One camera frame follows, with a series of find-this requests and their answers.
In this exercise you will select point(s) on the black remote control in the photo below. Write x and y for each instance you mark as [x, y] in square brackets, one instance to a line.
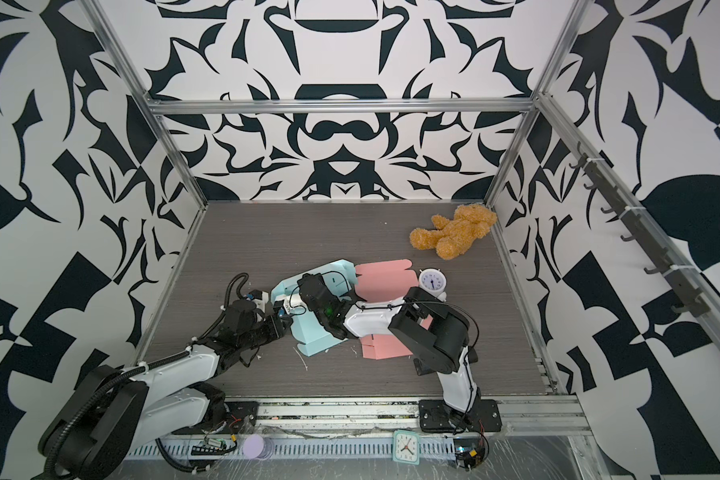
[422, 370]

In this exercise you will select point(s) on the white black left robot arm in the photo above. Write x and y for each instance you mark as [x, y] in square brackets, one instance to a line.
[113, 411]

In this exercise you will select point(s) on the brown teddy bear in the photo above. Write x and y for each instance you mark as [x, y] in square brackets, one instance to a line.
[451, 238]

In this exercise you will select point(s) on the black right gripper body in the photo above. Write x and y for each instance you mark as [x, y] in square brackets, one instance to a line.
[302, 285]

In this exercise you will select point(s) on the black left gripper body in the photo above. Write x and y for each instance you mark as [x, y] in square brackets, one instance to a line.
[263, 333]

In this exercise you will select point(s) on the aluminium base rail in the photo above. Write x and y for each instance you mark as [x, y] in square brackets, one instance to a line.
[522, 415]

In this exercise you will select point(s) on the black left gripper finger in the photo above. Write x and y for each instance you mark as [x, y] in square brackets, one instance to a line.
[281, 327]
[279, 312]

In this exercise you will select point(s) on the teal square clock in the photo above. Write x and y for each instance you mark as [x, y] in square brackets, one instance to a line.
[406, 447]

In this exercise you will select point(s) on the pink flat paper box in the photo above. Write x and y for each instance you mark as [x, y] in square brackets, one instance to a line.
[381, 282]

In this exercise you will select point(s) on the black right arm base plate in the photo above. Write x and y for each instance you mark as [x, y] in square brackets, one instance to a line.
[436, 417]

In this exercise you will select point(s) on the green circuit board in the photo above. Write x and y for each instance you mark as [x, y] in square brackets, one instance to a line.
[470, 452]

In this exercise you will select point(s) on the small electronics board left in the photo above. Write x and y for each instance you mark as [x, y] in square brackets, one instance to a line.
[214, 447]

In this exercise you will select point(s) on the purple round disc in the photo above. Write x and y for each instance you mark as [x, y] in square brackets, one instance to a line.
[256, 446]

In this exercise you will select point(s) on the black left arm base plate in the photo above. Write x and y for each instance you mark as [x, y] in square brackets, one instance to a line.
[230, 417]

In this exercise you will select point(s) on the white alarm clock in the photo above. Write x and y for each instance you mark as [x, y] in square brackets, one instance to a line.
[434, 282]

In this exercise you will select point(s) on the black wall hook rack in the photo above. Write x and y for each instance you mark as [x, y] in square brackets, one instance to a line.
[695, 295]

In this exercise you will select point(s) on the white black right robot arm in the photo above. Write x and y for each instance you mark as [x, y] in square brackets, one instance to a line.
[436, 334]

